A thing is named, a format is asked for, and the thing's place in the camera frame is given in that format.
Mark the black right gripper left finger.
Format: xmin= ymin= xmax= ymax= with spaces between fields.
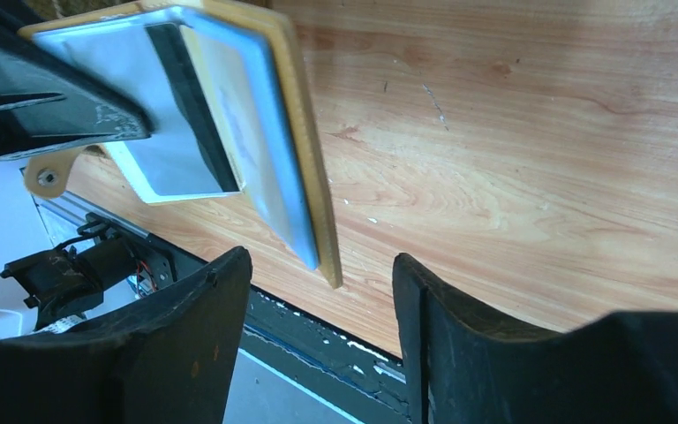
xmin=0 ymin=246 xmax=252 ymax=423

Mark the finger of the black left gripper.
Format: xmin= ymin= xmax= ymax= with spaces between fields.
xmin=0 ymin=26 xmax=153 ymax=160

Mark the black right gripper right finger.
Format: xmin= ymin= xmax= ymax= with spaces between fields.
xmin=392 ymin=254 xmax=678 ymax=423

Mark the dark grey card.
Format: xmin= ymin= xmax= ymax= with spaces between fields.
xmin=145 ymin=23 xmax=240 ymax=193

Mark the yellow leather card holder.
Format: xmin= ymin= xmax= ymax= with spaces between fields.
xmin=19 ymin=1 xmax=343 ymax=288

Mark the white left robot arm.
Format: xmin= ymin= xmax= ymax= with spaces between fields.
xmin=0 ymin=23 xmax=151 ymax=339

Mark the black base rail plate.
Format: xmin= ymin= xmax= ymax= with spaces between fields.
xmin=139 ymin=233 xmax=413 ymax=424

